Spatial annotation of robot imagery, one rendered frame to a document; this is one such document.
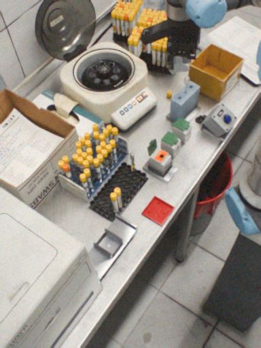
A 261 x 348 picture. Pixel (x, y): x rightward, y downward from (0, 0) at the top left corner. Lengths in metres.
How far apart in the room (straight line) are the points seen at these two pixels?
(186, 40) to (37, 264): 0.68
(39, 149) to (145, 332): 1.04
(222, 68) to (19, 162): 0.76
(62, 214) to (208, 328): 1.02
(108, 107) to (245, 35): 0.65
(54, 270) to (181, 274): 1.27
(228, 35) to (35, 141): 0.83
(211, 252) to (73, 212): 1.04
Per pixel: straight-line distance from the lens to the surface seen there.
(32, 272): 0.75
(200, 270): 1.97
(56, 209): 1.13
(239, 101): 1.37
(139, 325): 1.89
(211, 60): 1.44
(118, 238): 0.99
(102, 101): 1.19
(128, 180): 1.12
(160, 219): 1.09
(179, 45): 1.08
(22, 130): 1.24
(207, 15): 0.89
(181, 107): 1.20
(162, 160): 1.09
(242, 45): 1.55
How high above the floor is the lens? 1.86
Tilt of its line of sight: 58 degrees down
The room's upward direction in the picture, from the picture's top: 4 degrees counter-clockwise
